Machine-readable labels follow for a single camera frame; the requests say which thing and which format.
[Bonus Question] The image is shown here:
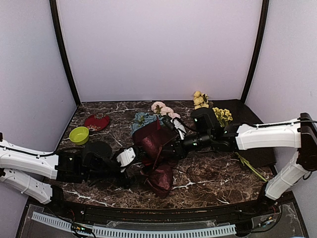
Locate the black frame post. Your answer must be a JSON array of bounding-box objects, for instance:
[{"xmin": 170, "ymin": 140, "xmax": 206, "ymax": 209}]
[
  {"xmin": 49, "ymin": 0, "xmax": 81, "ymax": 107},
  {"xmin": 240, "ymin": 0, "xmax": 269, "ymax": 104}
]

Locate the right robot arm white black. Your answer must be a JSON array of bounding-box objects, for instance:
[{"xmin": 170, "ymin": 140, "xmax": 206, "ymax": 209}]
[{"xmin": 162, "ymin": 111, "xmax": 317, "ymax": 215}]

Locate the right black frame post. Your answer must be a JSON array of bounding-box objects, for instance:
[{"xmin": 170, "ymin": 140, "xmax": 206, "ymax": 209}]
[{"xmin": 240, "ymin": 0, "xmax": 269, "ymax": 104}]

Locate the red embroidered round pouch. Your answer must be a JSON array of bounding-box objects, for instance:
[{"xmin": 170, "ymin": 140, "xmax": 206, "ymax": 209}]
[{"xmin": 84, "ymin": 113, "xmax": 110, "ymax": 132}]

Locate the green plastic bowl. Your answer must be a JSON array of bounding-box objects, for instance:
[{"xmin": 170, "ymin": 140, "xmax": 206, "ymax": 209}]
[{"xmin": 69, "ymin": 126, "xmax": 89, "ymax": 145}]

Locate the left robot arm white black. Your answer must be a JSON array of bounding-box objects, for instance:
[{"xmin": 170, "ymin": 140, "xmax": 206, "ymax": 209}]
[{"xmin": 0, "ymin": 139, "xmax": 138, "ymax": 216}]

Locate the red wrapping paper sheet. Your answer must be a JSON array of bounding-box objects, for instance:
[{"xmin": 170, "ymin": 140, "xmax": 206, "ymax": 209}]
[{"xmin": 132, "ymin": 119, "xmax": 177, "ymax": 198}]

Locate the white cable duct strip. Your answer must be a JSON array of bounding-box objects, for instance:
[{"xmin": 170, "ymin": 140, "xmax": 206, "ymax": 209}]
[{"xmin": 31, "ymin": 212, "xmax": 236, "ymax": 238}]

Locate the black front table rail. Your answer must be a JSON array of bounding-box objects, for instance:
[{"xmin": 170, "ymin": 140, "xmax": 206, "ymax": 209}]
[{"xmin": 27, "ymin": 193, "xmax": 295, "ymax": 226}]

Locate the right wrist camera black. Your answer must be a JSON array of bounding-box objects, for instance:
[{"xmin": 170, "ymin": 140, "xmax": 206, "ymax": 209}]
[{"xmin": 160, "ymin": 108, "xmax": 222, "ymax": 139}]

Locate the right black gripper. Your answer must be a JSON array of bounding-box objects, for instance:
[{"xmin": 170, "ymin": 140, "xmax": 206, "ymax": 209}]
[{"xmin": 159, "ymin": 130, "xmax": 213, "ymax": 160}]

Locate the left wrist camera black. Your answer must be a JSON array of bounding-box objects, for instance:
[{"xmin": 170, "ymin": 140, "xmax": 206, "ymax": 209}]
[{"xmin": 81, "ymin": 141, "xmax": 143, "ymax": 173}]

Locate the pink fake rose bunch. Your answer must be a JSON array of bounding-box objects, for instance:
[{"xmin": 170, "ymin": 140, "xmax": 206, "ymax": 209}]
[{"xmin": 151, "ymin": 101, "xmax": 181, "ymax": 119}]

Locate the left black frame post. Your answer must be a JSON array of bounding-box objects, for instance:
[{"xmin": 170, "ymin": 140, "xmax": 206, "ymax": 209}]
[{"xmin": 49, "ymin": 0, "xmax": 81, "ymax": 107}]

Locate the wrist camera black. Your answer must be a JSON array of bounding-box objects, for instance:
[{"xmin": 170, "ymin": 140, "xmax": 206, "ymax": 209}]
[
  {"xmin": 160, "ymin": 108, "xmax": 222, "ymax": 139},
  {"xmin": 81, "ymin": 141, "xmax": 143, "ymax": 173}
]

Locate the yellow fake flower bunch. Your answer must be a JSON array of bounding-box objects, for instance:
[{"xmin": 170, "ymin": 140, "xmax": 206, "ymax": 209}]
[{"xmin": 193, "ymin": 91, "xmax": 267, "ymax": 182}]

